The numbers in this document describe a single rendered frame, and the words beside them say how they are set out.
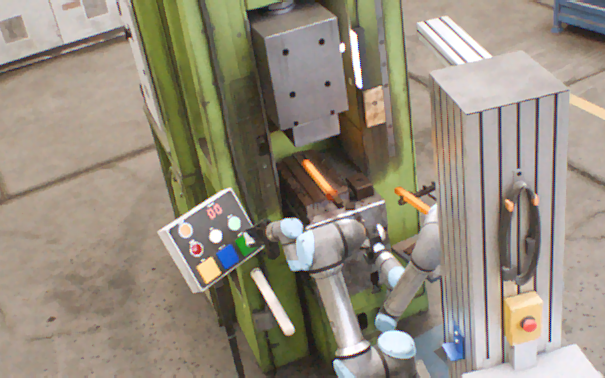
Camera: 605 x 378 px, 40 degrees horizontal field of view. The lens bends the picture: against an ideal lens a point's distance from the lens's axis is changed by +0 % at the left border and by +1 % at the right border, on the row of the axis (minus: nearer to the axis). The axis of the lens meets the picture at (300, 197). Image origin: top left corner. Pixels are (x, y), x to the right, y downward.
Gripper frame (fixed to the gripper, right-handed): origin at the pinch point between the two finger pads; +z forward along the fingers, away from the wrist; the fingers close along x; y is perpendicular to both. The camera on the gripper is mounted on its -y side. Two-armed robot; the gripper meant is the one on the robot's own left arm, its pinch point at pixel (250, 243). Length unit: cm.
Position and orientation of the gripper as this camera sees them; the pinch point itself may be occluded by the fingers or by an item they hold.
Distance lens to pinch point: 330.4
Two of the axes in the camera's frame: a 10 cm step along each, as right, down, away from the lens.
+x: -6.9, 4.8, -5.5
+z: -5.4, 1.6, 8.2
